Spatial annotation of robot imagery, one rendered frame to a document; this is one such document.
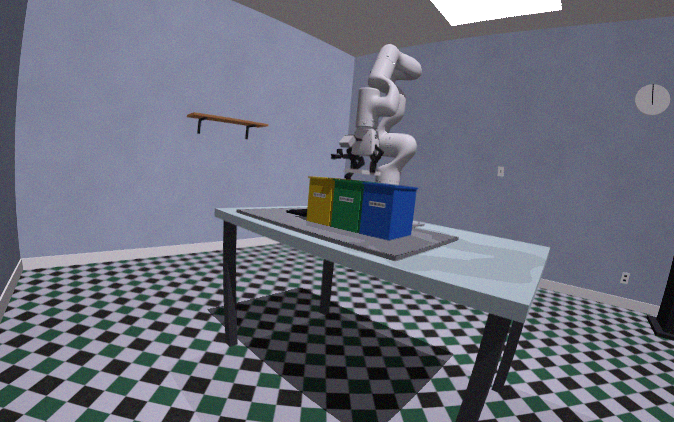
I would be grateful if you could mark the blue open-top bin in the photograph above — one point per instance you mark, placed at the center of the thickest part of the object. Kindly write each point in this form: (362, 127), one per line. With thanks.
(387, 211)

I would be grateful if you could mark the green open-top bin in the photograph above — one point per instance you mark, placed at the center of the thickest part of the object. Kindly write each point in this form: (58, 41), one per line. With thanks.
(347, 205)

